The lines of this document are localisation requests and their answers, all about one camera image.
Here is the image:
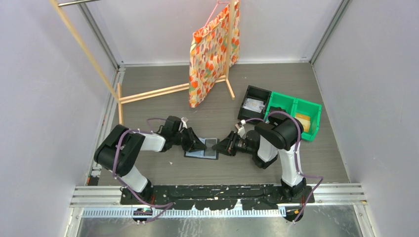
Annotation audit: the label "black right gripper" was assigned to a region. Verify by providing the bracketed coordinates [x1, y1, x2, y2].
[212, 130, 255, 156]

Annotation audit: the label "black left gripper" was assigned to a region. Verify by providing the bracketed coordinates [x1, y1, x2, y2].
[172, 127, 207, 153]

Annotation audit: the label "black card holder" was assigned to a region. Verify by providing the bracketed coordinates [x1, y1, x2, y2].
[184, 137, 219, 161]

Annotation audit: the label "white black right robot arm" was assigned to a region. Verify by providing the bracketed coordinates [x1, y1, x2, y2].
[212, 111, 306, 203]

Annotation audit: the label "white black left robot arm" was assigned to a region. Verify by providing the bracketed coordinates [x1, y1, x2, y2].
[93, 116, 207, 204]

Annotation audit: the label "white card in black bin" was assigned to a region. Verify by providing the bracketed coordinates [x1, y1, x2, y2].
[243, 98, 265, 113]

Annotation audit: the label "yellow cards in green bin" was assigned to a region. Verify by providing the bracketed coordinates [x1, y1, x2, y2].
[295, 113, 311, 133]

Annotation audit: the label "black storage bin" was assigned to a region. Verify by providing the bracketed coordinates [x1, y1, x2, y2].
[237, 85, 272, 120]

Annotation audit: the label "green double storage bin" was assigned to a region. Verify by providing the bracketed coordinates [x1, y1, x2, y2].
[265, 92, 322, 142]

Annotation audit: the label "floral fabric bag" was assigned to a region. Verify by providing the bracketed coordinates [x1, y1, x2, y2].
[188, 0, 240, 108]

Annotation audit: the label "wooden clothes rack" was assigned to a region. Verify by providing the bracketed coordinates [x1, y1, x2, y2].
[50, 0, 236, 125]

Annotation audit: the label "pink clothes hanger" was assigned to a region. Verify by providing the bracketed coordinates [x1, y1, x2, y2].
[204, 0, 229, 26]

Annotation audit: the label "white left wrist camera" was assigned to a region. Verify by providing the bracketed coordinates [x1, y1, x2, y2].
[181, 117, 188, 129]

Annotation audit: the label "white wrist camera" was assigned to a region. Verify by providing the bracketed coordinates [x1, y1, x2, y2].
[181, 117, 188, 129]
[235, 119, 246, 137]

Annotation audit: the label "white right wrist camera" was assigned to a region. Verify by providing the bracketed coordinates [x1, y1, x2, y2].
[235, 119, 246, 137]

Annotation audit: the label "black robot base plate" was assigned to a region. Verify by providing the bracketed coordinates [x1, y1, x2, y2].
[120, 184, 316, 212]

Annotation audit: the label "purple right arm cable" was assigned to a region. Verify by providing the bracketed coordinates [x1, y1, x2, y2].
[236, 111, 325, 225]

